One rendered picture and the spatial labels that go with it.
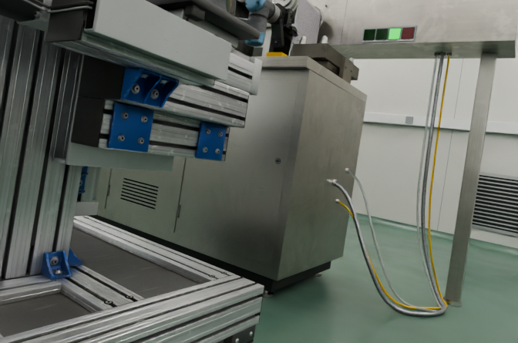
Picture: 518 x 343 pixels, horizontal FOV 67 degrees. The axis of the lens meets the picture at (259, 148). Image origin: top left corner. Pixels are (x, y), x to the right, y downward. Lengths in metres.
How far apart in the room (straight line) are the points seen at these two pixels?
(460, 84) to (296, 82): 3.00
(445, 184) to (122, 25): 3.83
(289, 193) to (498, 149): 3.00
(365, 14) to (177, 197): 1.26
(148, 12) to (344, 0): 1.64
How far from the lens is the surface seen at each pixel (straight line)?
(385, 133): 4.33
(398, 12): 2.04
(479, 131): 2.00
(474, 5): 1.98
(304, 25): 1.93
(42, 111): 0.87
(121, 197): 2.01
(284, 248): 1.44
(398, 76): 4.42
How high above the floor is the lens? 0.54
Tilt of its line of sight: 1 degrees up
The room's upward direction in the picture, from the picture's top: 9 degrees clockwise
